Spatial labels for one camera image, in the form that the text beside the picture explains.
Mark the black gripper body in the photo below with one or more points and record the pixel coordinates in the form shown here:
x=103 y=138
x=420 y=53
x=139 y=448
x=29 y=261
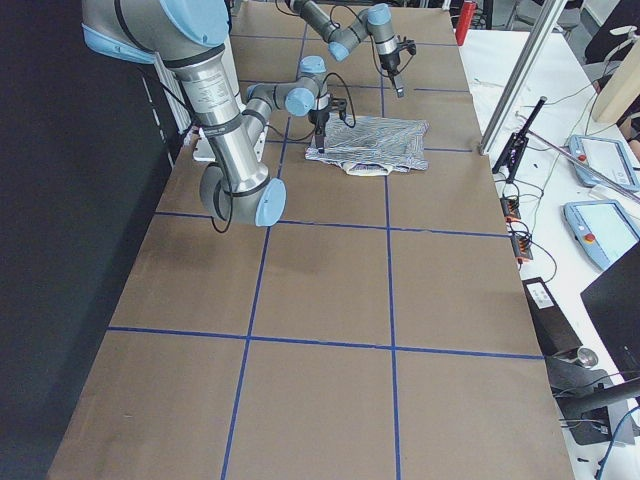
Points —
x=388 y=63
x=318 y=118

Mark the navy white striped polo shirt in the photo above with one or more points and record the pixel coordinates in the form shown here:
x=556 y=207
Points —
x=374 y=146

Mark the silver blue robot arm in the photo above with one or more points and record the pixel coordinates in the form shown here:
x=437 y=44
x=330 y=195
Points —
x=189 y=37
x=374 y=23

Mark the red bottle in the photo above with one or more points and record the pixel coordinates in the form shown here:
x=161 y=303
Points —
x=465 y=18

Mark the orange black usb hub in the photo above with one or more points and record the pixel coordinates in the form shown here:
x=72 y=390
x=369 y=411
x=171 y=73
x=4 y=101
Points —
x=510 y=208

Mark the brown paper table cover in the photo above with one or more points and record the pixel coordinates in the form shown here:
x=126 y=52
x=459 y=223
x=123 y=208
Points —
x=378 y=331

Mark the far blue teach pendant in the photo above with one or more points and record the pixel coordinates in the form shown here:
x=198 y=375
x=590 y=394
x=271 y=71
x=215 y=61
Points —
x=607 y=156

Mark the blue teach pendant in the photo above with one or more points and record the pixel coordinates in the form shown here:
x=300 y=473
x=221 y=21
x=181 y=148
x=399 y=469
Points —
x=602 y=228
x=607 y=156

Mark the near blue teach pendant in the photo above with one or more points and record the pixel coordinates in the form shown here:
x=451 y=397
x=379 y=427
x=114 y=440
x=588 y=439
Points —
x=602 y=228

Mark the black box white label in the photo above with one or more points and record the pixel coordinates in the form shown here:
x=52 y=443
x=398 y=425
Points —
x=554 y=333

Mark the black monitor with stand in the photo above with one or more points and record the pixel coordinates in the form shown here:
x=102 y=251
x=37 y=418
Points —
x=592 y=405

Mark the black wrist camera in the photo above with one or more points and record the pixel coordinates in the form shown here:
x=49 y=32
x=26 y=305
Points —
x=339 y=106
x=406 y=44

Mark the aluminium frame post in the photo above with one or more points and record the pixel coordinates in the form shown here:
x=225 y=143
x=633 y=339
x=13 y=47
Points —
x=542 y=28

